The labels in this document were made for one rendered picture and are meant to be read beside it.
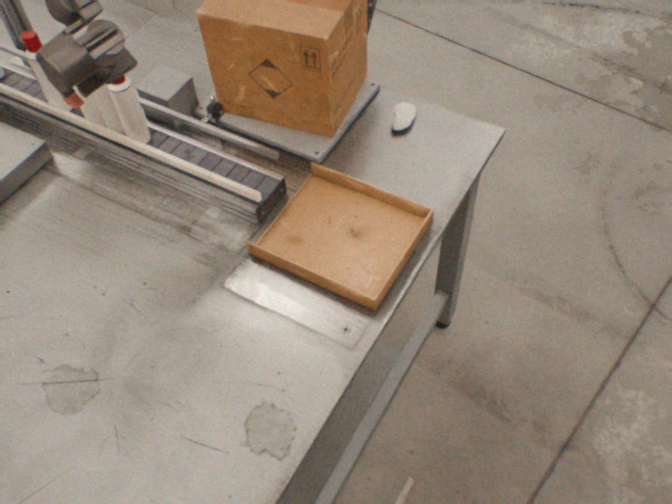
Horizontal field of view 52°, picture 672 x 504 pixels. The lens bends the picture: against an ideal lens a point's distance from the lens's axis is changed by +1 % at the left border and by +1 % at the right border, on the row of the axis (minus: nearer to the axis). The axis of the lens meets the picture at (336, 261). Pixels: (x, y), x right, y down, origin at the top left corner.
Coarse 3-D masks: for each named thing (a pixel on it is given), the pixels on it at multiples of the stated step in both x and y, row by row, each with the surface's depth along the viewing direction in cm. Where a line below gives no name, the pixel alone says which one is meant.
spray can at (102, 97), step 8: (104, 88) 145; (96, 96) 147; (104, 96) 147; (104, 104) 148; (112, 104) 149; (104, 112) 150; (112, 112) 151; (104, 120) 153; (112, 120) 152; (112, 128) 154; (120, 128) 154
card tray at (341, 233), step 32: (320, 192) 150; (352, 192) 150; (384, 192) 145; (288, 224) 145; (320, 224) 145; (352, 224) 144; (384, 224) 144; (416, 224) 143; (256, 256) 140; (288, 256) 140; (320, 256) 139; (352, 256) 139; (384, 256) 139; (352, 288) 130; (384, 288) 131
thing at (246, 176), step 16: (0, 80) 171; (16, 80) 171; (32, 80) 170; (32, 96) 167; (48, 112) 163; (80, 112) 162; (80, 128) 159; (160, 144) 155; (176, 144) 154; (192, 144) 154; (192, 160) 151; (208, 160) 151; (224, 160) 151; (192, 176) 148; (224, 176) 148; (240, 176) 148; (256, 176) 147; (272, 192) 145
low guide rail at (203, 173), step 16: (16, 96) 163; (64, 112) 157; (96, 128) 154; (128, 144) 151; (144, 144) 150; (160, 160) 149; (176, 160) 146; (208, 176) 144; (240, 192) 142; (256, 192) 140
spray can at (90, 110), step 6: (90, 96) 151; (84, 102) 151; (90, 102) 152; (84, 108) 153; (90, 108) 153; (96, 108) 154; (84, 114) 155; (90, 114) 154; (96, 114) 155; (90, 120) 156; (96, 120) 156; (102, 120) 157
